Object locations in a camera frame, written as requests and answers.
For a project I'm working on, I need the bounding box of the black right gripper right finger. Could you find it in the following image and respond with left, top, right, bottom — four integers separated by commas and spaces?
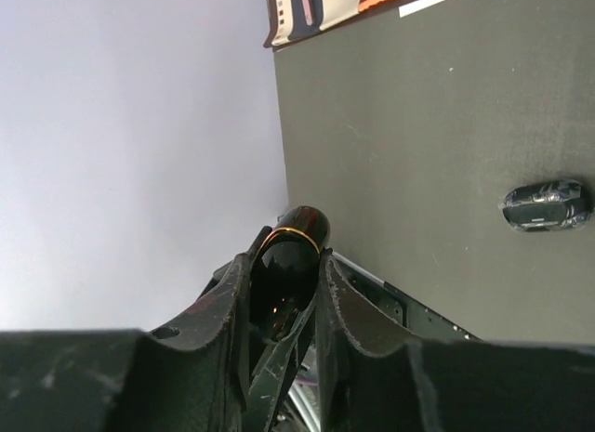
315, 252, 594, 431

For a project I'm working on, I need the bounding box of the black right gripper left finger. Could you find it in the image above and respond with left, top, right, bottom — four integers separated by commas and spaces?
1, 254, 250, 431

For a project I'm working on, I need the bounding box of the glossy black earbud charging case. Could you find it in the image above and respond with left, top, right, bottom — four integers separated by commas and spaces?
249, 205, 331, 343

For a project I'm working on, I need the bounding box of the colourful patchwork placemat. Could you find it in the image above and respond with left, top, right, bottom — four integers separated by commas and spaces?
264, 0, 417, 48

